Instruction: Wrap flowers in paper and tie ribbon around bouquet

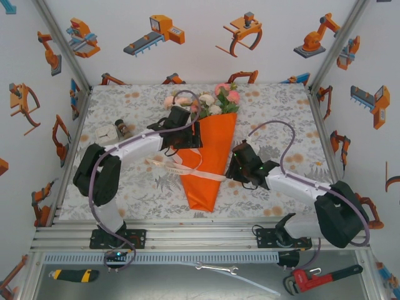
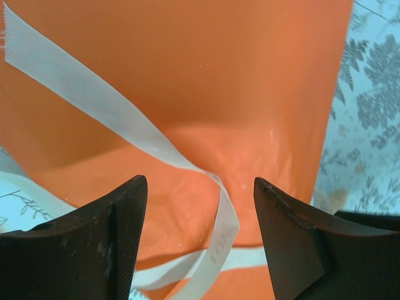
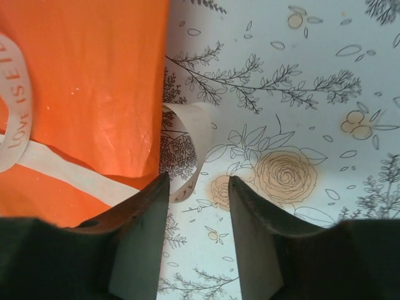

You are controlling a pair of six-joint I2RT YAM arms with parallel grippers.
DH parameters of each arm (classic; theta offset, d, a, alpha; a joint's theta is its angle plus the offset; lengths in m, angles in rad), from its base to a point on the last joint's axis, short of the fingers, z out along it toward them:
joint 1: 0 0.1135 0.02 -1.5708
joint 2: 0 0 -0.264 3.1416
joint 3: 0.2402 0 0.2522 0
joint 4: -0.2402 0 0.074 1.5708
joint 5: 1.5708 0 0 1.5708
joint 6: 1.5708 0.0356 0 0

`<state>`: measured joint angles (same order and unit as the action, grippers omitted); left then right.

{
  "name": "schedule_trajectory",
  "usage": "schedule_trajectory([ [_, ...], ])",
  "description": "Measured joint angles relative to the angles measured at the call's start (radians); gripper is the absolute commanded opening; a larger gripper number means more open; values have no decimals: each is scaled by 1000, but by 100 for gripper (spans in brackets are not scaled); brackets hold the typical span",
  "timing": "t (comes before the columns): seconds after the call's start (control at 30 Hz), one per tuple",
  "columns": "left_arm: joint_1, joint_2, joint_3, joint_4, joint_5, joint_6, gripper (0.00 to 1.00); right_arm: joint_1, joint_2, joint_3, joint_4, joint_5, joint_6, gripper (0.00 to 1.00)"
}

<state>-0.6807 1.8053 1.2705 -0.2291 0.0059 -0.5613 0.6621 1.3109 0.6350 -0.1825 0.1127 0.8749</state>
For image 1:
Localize orange wrapping paper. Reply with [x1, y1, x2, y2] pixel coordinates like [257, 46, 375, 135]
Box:
[179, 112, 239, 213]

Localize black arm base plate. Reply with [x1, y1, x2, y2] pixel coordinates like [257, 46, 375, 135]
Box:
[256, 227, 313, 250]
[89, 229, 148, 250]

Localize grey slotted cable duct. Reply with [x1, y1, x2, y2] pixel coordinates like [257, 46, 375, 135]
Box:
[42, 252, 281, 265]

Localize fake flower bouquet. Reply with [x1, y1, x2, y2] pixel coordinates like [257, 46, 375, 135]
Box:
[164, 82, 241, 121]

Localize floral patterned tablecloth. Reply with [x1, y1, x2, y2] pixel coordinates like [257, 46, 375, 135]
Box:
[58, 82, 348, 219]

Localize aluminium extrusion base rails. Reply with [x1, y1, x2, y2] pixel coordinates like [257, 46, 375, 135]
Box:
[29, 218, 371, 253]

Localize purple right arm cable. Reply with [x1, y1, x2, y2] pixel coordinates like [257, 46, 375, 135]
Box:
[248, 120, 373, 270]

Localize silver open-end wrench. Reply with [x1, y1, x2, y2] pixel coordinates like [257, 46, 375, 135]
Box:
[195, 262, 240, 276]

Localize red pipe wrench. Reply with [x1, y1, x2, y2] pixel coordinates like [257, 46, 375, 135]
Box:
[282, 264, 364, 296]

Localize small white cube clock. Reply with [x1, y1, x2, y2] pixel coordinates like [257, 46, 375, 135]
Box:
[94, 126, 121, 147]

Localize small black box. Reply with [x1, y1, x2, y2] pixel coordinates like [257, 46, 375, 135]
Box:
[276, 249, 301, 270]

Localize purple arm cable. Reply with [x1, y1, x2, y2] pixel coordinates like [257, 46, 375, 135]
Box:
[89, 89, 201, 273]
[248, 120, 373, 270]

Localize grey metal shelf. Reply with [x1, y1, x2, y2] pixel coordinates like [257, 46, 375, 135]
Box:
[31, 264, 379, 300]

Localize aluminium table edge rail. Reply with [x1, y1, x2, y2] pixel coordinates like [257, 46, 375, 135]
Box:
[46, 87, 93, 228]
[307, 87, 356, 221]

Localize small circuit board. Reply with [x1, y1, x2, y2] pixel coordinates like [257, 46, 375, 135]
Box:
[104, 248, 129, 262]

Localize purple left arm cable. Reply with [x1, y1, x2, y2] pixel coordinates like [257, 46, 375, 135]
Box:
[89, 89, 201, 273]

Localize brown spice jar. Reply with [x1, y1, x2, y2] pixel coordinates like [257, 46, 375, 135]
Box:
[114, 118, 131, 138]

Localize aluminium frame post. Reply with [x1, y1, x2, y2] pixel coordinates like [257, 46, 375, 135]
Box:
[31, 0, 93, 91]
[307, 0, 371, 91]

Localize cream ribbon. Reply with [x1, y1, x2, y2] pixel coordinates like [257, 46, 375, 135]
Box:
[145, 149, 226, 183]

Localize yellow black utility knife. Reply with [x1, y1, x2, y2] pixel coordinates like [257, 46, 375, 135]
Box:
[48, 268, 100, 284]

